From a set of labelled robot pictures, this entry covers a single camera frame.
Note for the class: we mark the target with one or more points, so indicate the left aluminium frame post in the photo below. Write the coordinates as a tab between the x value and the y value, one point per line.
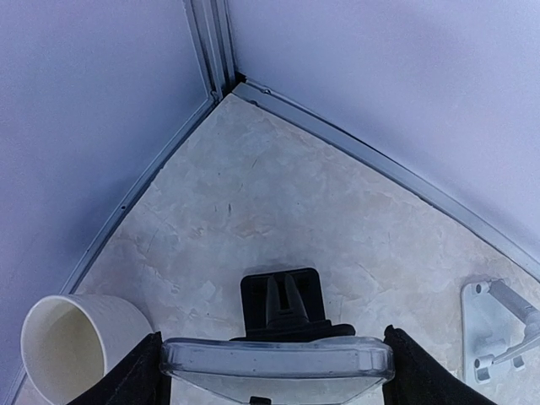
209	23

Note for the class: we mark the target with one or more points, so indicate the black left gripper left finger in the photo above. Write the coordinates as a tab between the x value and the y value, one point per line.
136	379

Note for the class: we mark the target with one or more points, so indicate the black folding phone stand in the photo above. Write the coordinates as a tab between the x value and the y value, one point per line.
287	307

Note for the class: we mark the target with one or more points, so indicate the white folding phone stand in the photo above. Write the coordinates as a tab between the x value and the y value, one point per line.
498	327

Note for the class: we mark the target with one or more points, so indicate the cream ceramic mug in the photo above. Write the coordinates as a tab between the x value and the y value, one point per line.
70	342

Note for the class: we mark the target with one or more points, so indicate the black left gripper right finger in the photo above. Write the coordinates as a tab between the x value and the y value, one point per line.
420	379

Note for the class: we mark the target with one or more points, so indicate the black phone silver case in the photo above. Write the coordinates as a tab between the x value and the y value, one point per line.
332	370

